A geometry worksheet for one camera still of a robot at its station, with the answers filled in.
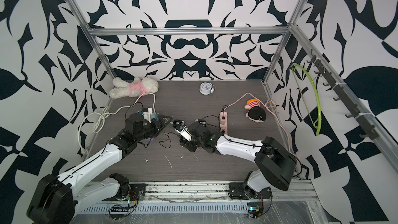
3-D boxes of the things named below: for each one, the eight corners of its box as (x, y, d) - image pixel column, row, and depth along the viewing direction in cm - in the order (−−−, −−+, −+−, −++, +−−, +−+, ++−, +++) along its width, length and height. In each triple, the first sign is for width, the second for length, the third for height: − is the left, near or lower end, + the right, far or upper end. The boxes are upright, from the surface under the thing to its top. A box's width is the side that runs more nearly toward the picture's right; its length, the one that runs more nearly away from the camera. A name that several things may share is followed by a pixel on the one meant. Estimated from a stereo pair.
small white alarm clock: (199, 94, 114) (199, 91, 111) (199, 85, 119) (199, 82, 116) (213, 94, 114) (213, 91, 111) (212, 85, 119) (213, 82, 116)
